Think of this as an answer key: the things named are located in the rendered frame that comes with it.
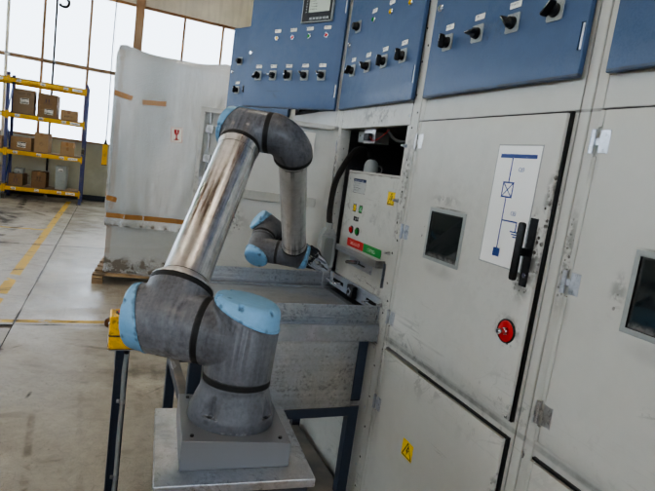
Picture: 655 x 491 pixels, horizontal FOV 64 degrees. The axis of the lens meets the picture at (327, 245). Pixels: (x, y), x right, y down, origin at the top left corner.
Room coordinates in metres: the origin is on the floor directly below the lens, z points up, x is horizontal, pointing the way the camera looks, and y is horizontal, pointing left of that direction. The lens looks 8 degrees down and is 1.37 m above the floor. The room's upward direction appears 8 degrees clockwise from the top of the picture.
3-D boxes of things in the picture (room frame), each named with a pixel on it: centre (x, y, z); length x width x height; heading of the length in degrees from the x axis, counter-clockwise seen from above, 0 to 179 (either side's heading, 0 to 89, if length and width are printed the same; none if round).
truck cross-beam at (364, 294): (2.15, -0.16, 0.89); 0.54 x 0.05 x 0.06; 23
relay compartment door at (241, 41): (3.33, 0.57, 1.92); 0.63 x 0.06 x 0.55; 46
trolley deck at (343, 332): (2.00, 0.21, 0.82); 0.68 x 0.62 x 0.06; 113
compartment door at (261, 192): (2.44, 0.33, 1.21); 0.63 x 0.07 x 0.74; 95
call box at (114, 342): (1.44, 0.54, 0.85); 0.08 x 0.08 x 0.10; 23
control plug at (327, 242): (2.31, 0.00, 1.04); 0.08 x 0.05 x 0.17; 113
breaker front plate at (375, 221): (2.15, -0.14, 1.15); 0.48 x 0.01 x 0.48; 23
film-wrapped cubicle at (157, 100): (5.52, 1.77, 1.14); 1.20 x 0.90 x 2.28; 108
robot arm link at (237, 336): (1.12, 0.16, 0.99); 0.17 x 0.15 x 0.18; 85
